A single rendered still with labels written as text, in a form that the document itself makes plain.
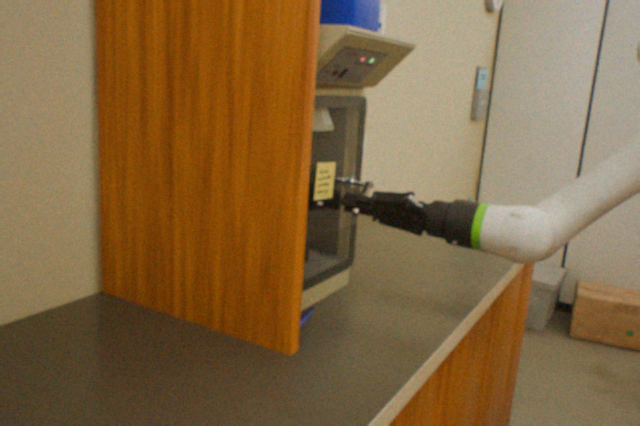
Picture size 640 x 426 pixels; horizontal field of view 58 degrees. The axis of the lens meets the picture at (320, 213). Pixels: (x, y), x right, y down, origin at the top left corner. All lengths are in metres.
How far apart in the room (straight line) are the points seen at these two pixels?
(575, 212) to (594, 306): 2.60
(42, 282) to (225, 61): 0.59
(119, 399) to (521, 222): 0.73
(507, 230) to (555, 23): 3.04
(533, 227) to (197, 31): 0.69
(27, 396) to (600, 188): 1.05
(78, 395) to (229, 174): 0.43
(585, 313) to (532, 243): 2.73
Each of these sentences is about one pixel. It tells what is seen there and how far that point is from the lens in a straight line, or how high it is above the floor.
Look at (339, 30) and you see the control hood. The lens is 1.01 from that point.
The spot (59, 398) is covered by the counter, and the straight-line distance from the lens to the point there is 0.97.
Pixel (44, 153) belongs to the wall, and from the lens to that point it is 1.25.
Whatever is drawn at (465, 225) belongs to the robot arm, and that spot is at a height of 1.17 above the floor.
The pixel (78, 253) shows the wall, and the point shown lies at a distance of 1.33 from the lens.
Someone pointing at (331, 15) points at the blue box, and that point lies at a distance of 1.06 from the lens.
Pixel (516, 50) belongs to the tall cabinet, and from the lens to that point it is 4.09.
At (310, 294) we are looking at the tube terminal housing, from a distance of 1.26.
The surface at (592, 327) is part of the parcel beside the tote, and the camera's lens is 3.86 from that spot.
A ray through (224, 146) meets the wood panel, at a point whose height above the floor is 1.29.
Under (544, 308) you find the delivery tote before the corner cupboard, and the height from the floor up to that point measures 0.16.
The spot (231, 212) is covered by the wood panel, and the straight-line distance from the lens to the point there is 1.05.
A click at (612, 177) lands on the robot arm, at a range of 1.23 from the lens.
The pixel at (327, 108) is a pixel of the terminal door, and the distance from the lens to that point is 1.17.
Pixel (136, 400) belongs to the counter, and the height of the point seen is 0.94.
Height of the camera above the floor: 1.42
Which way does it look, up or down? 13 degrees down
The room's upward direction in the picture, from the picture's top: 4 degrees clockwise
